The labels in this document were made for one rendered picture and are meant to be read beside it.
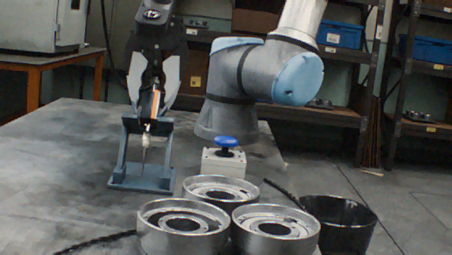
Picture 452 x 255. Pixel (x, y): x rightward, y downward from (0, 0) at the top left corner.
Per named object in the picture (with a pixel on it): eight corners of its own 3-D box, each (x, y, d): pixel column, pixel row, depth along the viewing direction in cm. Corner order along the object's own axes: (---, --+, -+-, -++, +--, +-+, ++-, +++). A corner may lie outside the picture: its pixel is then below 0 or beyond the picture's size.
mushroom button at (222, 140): (235, 171, 79) (239, 141, 78) (210, 168, 79) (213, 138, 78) (234, 164, 83) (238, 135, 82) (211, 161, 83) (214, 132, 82)
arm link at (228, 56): (230, 89, 121) (236, 35, 118) (273, 99, 112) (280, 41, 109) (194, 89, 112) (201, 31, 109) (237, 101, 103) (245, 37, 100)
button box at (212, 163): (243, 190, 78) (247, 160, 77) (198, 185, 78) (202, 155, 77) (241, 174, 86) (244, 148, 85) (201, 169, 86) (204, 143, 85)
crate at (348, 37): (349, 48, 437) (352, 25, 432) (360, 51, 400) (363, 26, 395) (295, 40, 436) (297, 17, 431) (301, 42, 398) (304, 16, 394)
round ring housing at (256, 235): (284, 281, 50) (290, 247, 49) (209, 247, 56) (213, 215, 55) (328, 252, 58) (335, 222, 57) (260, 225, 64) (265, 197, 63)
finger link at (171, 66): (184, 105, 83) (181, 51, 81) (183, 111, 77) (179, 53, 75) (166, 106, 83) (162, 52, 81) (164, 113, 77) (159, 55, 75)
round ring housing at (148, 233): (146, 270, 48) (148, 236, 48) (127, 228, 58) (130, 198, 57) (240, 265, 52) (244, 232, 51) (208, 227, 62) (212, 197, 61)
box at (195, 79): (213, 98, 407) (218, 52, 399) (154, 91, 401) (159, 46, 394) (210, 90, 446) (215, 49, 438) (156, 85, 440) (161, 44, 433)
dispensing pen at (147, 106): (131, 169, 70) (146, 69, 77) (133, 177, 74) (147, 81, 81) (146, 171, 71) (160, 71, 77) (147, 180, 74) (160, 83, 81)
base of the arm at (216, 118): (195, 125, 122) (200, 85, 120) (256, 132, 122) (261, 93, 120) (191, 140, 107) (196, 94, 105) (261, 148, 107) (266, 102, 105)
